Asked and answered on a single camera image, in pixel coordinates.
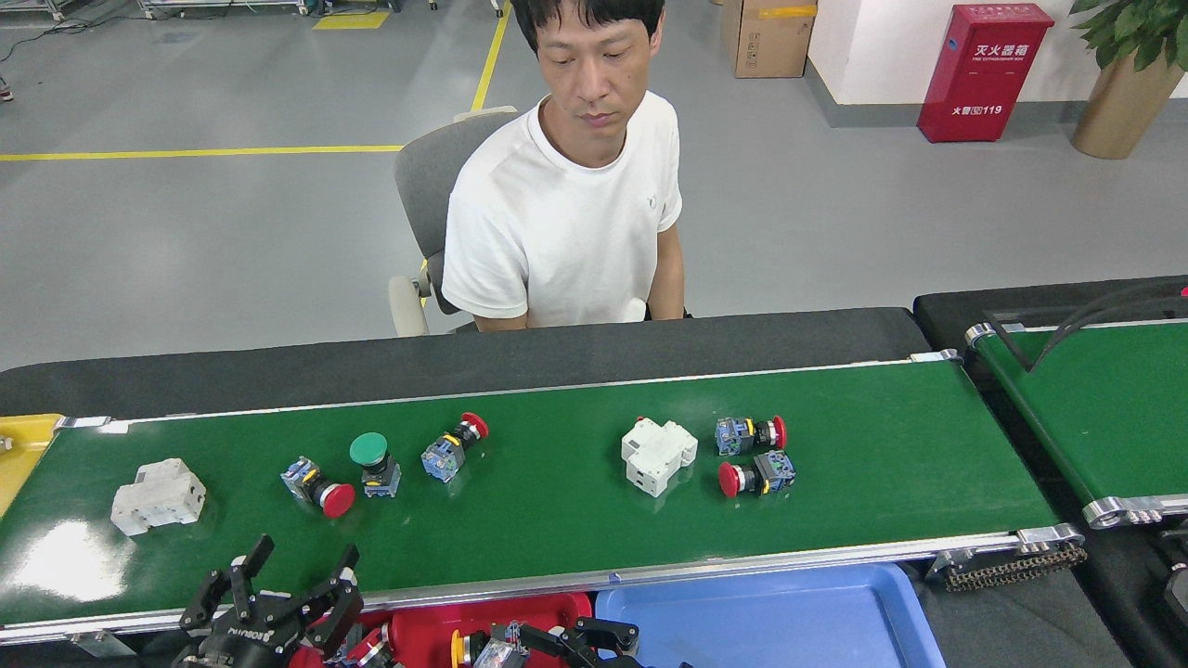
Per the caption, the green side conveyor belt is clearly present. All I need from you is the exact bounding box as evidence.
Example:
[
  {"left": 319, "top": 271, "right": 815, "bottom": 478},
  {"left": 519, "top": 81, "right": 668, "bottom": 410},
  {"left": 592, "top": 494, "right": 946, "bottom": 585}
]
[{"left": 963, "top": 318, "right": 1188, "bottom": 530}]

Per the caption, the white circuit breaker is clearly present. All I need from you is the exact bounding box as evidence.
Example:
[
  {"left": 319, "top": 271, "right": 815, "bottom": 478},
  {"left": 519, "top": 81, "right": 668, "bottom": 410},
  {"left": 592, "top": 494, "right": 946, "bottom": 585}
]
[
  {"left": 110, "top": 457, "right": 208, "bottom": 537},
  {"left": 620, "top": 417, "right": 699, "bottom": 499}
]

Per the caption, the black cable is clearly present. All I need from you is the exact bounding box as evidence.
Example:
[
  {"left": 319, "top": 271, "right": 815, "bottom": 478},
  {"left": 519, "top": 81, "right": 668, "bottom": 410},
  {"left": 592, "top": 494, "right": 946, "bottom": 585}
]
[{"left": 1028, "top": 278, "right": 1188, "bottom": 372}]

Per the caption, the yellow plastic tray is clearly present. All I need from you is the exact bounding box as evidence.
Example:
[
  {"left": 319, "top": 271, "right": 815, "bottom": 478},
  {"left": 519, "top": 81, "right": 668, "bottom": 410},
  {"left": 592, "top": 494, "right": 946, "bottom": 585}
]
[{"left": 0, "top": 413, "right": 64, "bottom": 519}]

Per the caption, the red plastic tray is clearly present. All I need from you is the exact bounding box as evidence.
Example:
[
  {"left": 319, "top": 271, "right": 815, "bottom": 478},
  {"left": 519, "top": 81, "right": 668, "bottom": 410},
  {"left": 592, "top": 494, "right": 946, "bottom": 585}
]
[{"left": 292, "top": 594, "right": 593, "bottom": 668}]

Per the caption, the cardboard box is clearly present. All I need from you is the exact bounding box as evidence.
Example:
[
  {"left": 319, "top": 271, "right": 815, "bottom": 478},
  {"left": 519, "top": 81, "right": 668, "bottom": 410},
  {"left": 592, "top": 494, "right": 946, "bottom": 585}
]
[{"left": 722, "top": 0, "right": 819, "bottom": 79}]

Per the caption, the tan plant pot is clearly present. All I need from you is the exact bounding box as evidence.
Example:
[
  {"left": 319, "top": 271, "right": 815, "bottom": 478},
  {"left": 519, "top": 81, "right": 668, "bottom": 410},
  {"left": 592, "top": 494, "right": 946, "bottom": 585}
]
[{"left": 1072, "top": 51, "right": 1187, "bottom": 160}]

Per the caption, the red fire extinguisher box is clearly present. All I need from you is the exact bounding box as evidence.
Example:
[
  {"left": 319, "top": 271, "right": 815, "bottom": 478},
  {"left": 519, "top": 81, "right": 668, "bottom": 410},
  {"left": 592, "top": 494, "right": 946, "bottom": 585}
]
[{"left": 917, "top": 3, "right": 1055, "bottom": 143}]

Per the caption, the person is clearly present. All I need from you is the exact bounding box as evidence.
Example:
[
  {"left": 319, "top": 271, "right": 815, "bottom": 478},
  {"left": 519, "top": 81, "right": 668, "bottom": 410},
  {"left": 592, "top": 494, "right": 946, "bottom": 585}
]
[{"left": 441, "top": 0, "right": 688, "bottom": 332}]

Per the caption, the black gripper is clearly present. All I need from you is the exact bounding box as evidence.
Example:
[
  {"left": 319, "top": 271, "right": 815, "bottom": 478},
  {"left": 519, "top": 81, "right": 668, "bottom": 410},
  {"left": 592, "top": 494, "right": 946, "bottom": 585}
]
[{"left": 172, "top": 534, "right": 365, "bottom": 668}]

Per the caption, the yellow push button switch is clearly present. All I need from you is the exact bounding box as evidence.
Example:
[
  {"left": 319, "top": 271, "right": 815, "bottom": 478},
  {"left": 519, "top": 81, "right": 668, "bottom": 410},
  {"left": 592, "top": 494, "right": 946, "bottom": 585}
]
[{"left": 450, "top": 622, "right": 530, "bottom": 668}]

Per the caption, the green mushroom button switch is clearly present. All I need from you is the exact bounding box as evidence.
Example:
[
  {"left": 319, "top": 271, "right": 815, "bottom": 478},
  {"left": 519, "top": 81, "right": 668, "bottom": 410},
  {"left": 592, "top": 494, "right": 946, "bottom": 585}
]
[{"left": 349, "top": 431, "right": 403, "bottom": 499}]

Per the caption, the conveyor drive chain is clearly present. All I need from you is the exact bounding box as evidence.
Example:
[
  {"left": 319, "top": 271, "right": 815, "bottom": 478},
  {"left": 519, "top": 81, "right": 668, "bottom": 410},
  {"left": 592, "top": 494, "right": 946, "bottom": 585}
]
[{"left": 942, "top": 543, "right": 1089, "bottom": 593}]

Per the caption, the blue plastic tray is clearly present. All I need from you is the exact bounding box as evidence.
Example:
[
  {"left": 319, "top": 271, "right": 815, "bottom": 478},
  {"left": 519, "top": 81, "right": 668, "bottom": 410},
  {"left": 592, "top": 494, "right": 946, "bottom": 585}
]
[{"left": 594, "top": 561, "right": 948, "bottom": 668}]

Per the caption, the grey office chair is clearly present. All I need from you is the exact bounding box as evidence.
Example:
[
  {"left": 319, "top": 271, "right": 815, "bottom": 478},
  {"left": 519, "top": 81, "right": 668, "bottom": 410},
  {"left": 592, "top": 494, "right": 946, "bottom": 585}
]
[{"left": 388, "top": 105, "right": 521, "bottom": 337}]

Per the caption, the red push button switch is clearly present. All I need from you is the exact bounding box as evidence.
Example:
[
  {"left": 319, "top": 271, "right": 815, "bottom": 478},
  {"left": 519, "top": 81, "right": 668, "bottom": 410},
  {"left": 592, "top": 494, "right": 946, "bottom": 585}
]
[
  {"left": 420, "top": 412, "right": 490, "bottom": 484},
  {"left": 714, "top": 415, "right": 789, "bottom": 457}
]

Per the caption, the green potted plant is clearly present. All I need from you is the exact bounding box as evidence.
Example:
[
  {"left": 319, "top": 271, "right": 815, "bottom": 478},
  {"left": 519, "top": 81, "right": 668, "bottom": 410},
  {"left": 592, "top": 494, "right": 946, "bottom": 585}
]
[{"left": 1069, "top": 0, "right": 1188, "bottom": 71}]

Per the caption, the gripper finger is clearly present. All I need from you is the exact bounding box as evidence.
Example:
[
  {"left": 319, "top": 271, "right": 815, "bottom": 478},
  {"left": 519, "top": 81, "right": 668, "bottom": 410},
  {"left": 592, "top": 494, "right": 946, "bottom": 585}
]
[
  {"left": 534, "top": 652, "right": 651, "bottom": 668},
  {"left": 509, "top": 618, "right": 641, "bottom": 655}
]

